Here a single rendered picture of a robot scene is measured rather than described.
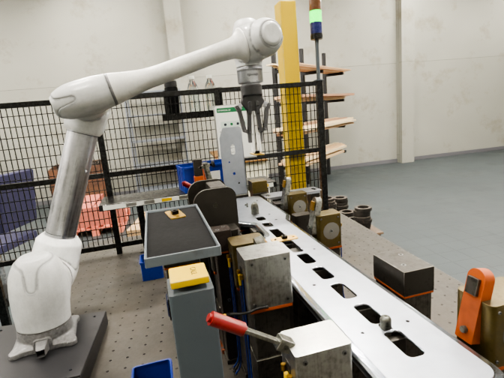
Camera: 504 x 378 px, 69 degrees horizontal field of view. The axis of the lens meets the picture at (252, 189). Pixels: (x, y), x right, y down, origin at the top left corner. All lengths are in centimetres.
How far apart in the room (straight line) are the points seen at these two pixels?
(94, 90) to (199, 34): 664
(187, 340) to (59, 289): 74
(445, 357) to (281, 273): 32
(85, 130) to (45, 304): 56
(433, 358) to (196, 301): 38
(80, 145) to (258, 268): 84
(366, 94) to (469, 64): 259
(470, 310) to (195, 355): 47
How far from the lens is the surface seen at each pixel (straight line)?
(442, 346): 73
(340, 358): 61
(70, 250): 145
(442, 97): 967
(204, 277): 59
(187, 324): 62
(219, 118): 210
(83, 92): 123
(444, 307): 147
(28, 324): 133
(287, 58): 228
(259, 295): 80
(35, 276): 128
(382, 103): 883
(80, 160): 140
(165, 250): 73
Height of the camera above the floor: 140
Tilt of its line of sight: 12 degrees down
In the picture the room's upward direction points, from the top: 5 degrees counter-clockwise
